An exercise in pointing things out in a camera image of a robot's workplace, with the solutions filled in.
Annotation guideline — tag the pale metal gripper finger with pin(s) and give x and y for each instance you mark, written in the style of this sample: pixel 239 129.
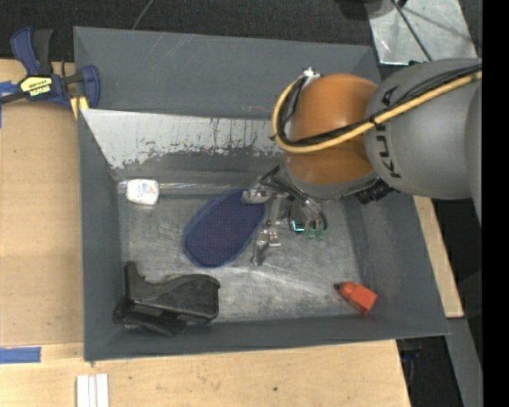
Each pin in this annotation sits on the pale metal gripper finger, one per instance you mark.
pixel 256 196
pixel 266 242

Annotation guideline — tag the blue oval mesh pad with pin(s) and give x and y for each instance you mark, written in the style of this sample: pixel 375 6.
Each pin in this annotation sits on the blue oval mesh pad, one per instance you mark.
pixel 222 229

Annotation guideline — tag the grey metal bin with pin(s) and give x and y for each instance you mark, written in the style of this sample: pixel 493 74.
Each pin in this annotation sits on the grey metal bin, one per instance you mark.
pixel 305 269

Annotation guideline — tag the black plastic tool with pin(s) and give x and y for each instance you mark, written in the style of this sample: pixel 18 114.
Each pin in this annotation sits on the black plastic tool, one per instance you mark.
pixel 178 297

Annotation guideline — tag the orange-red small bottle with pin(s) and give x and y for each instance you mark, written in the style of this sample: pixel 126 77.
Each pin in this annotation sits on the orange-red small bottle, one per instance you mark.
pixel 359 297

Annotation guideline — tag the brown cardboard board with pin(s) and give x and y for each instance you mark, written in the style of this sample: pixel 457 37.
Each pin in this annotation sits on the brown cardboard board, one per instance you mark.
pixel 38 227

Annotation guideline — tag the black cylinder on white bracket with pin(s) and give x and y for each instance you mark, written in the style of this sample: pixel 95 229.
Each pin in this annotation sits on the black cylinder on white bracket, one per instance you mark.
pixel 373 193

